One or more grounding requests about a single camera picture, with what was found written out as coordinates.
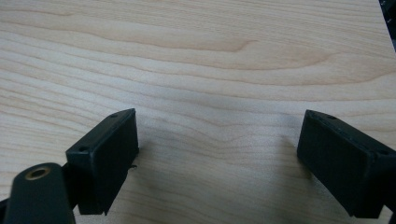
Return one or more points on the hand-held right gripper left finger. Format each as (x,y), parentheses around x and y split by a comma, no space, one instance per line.
(102,161)

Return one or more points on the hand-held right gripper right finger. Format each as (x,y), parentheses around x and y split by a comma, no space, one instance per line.
(339,165)

